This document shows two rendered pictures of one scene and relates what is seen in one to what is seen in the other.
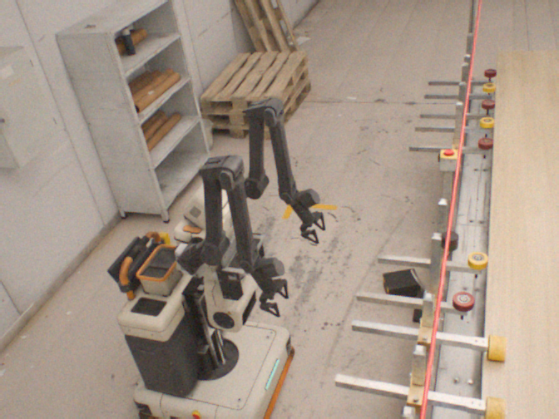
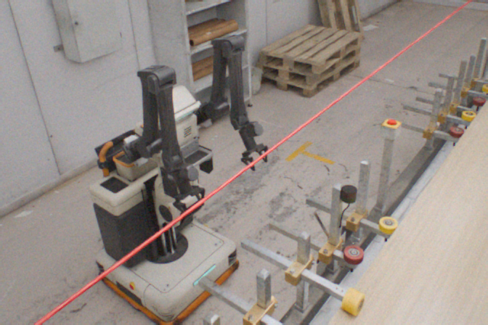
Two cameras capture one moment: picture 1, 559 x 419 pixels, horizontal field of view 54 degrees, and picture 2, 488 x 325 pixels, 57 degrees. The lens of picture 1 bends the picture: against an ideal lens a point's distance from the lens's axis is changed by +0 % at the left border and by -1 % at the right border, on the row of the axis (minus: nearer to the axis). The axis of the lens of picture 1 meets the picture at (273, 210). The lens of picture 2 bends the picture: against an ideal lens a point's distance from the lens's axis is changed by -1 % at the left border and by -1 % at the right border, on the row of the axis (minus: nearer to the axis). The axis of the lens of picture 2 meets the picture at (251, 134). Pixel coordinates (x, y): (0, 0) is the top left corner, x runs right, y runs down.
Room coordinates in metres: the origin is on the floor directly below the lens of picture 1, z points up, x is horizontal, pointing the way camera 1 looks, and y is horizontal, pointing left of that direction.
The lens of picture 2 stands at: (0.06, -0.60, 2.25)
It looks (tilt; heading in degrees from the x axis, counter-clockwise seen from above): 30 degrees down; 14
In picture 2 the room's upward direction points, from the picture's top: 2 degrees counter-clockwise
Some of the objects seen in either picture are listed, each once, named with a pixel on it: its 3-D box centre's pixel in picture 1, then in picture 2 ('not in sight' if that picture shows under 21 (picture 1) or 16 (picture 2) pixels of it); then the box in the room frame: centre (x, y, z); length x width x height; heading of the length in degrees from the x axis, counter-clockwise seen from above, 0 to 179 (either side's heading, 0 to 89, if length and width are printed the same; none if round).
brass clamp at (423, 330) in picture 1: (427, 332); (300, 268); (1.29, -0.46, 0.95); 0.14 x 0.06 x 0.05; 155
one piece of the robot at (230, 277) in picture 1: (239, 260); (186, 166); (1.81, 0.18, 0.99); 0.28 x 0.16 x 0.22; 155
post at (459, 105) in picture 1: (457, 140); (433, 124); (2.67, -1.10, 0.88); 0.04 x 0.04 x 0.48; 65
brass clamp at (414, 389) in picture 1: (418, 391); (260, 313); (1.06, -0.36, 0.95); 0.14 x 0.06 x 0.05; 155
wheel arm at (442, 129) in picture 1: (452, 129); (436, 114); (2.88, -1.15, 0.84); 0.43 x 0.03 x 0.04; 65
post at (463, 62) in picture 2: (462, 99); (457, 92); (3.12, -1.31, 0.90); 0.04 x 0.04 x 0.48; 65
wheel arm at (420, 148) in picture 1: (447, 150); (422, 130); (2.65, -1.04, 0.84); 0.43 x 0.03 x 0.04; 65
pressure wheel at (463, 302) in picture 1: (462, 308); (352, 261); (1.45, -0.66, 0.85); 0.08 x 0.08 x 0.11
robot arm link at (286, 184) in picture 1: (280, 153); (236, 84); (1.92, -0.07, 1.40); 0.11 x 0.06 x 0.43; 155
